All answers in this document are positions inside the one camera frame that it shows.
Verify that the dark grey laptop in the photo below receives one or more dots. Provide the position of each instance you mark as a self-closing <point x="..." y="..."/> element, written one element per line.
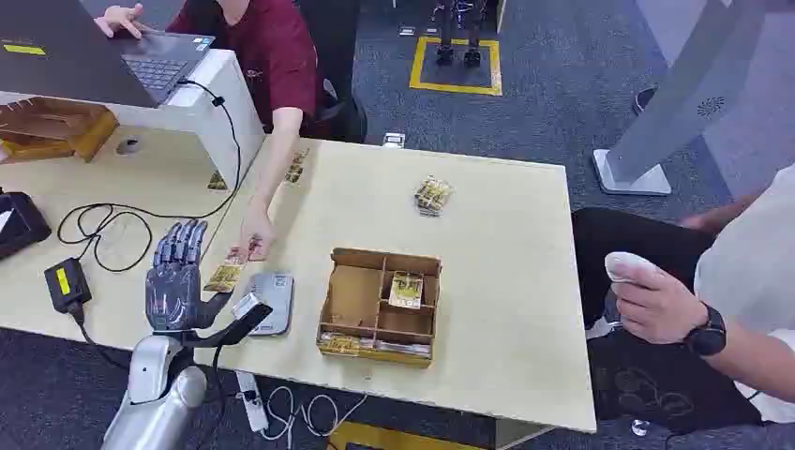
<point x="81" y="56"/>

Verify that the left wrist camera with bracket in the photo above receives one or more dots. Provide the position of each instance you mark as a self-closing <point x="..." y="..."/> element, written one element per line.
<point x="245" y="317"/>

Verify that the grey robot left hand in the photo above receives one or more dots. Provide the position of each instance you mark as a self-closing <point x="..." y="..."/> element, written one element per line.
<point x="174" y="292"/>

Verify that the white desk riser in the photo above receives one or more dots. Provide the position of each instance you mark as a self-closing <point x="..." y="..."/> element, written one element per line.
<point x="211" y="105"/>

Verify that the black power adapter, yellow label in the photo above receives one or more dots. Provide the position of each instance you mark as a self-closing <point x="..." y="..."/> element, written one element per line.
<point x="67" y="284"/>

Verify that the white handheld controller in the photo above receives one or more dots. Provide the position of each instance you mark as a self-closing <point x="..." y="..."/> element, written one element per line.
<point x="627" y="266"/>

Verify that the person's hand with black watch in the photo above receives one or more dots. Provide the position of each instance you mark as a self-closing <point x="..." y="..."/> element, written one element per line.
<point x="652" y="304"/>

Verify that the wooden card box with compartments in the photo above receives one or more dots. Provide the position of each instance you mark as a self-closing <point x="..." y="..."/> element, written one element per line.
<point x="357" y="298"/>

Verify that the person's hand holding card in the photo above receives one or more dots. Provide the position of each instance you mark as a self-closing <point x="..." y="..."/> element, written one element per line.
<point x="256" y="230"/>

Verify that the person's hand on laptop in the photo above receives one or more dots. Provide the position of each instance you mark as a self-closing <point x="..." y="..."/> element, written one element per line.
<point x="121" y="18"/>

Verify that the grey flat card reader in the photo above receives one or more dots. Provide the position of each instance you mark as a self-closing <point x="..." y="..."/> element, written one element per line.
<point x="273" y="304"/>

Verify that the gold printed card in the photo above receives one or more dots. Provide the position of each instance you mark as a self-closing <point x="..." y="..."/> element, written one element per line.
<point x="225" y="277"/>

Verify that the row of gold cards in box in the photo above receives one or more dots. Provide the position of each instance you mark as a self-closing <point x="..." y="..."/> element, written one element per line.
<point x="372" y="346"/>

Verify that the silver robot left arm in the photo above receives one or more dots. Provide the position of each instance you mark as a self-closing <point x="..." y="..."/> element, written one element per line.
<point x="158" y="391"/>

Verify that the brown wooden tray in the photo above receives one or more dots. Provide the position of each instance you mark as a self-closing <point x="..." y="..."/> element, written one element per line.
<point x="56" y="127"/>

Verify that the person in red top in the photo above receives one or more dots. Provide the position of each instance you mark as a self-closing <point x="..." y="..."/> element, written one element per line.
<point x="273" y="56"/>

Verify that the white display stand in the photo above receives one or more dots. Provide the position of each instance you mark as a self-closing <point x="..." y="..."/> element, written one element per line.
<point x="671" y="105"/>

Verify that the person in pale top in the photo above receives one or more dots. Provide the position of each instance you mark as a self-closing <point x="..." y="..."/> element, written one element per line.
<point x="751" y="261"/>

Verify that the small silver floor socket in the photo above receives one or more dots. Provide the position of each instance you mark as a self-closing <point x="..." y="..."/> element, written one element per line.
<point x="394" y="140"/>

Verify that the black wrist watch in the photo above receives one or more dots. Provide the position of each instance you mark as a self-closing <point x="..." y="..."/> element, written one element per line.
<point x="708" y="335"/>

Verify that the black device at desk edge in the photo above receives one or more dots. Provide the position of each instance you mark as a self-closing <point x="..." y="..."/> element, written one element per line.
<point x="18" y="223"/>

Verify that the white power strip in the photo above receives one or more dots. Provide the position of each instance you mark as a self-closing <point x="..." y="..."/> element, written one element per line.
<point x="251" y="400"/>

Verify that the black robot legs in background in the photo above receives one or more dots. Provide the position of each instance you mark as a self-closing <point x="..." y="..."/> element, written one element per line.
<point x="458" y="37"/>

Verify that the loose stack of gold cards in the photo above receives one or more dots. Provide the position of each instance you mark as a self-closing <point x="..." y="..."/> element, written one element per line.
<point x="433" y="195"/>

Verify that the gold card standing in box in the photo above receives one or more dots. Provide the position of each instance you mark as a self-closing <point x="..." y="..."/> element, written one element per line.
<point x="406" y="290"/>

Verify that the small gold card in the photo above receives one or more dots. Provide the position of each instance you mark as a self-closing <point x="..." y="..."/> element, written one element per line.
<point x="217" y="182"/>

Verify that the yellow floor tape square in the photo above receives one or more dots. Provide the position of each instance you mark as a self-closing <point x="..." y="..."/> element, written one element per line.
<point x="456" y="87"/>

